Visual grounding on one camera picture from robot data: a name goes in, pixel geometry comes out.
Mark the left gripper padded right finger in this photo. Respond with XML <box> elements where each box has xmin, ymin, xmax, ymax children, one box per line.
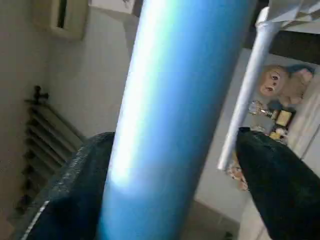
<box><xmin>235</xmin><ymin>127</ymin><xmax>320</xmax><ymax>240</ymax></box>

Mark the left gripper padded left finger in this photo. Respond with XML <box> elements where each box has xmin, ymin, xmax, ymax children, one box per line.
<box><xmin>9</xmin><ymin>132</ymin><xmax>117</xmax><ymax>240</ymax></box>

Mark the white plastic table leg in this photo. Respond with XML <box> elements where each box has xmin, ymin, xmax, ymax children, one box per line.
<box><xmin>96</xmin><ymin>0</ymin><xmax>259</xmax><ymax>240</ymax></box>
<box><xmin>217</xmin><ymin>19</ymin><xmax>281</xmax><ymax>172</ymax></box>

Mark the white plastic table top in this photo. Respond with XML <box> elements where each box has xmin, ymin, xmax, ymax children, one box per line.
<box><xmin>255</xmin><ymin>0</ymin><xmax>320</xmax><ymax>36</ymax></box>

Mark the black slatted rack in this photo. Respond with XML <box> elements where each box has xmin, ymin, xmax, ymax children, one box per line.
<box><xmin>12</xmin><ymin>85</ymin><xmax>88</xmax><ymax>223</ymax></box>

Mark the small glass trophy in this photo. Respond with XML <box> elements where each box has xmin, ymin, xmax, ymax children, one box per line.
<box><xmin>269</xmin><ymin>126</ymin><xmax>290</xmax><ymax>143</ymax></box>

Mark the white glass-door cabinet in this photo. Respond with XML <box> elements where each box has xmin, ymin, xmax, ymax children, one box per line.
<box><xmin>237</xmin><ymin>75</ymin><xmax>320</xmax><ymax>240</ymax></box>

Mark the tall glass trophy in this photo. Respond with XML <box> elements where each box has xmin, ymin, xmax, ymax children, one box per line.
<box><xmin>249</xmin><ymin>100</ymin><xmax>293</xmax><ymax>128</ymax></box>

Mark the brown plush bunny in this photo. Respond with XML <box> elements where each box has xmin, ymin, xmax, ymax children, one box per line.
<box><xmin>258</xmin><ymin>64</ymin><xmax>316</xmax><ymax>106</ymax></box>

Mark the beige wall air conditioner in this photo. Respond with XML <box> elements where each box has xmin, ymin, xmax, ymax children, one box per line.
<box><xmin>31</xmin><ymin>0</ymin><xmax>92</xmax><ymax>42</ymax></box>

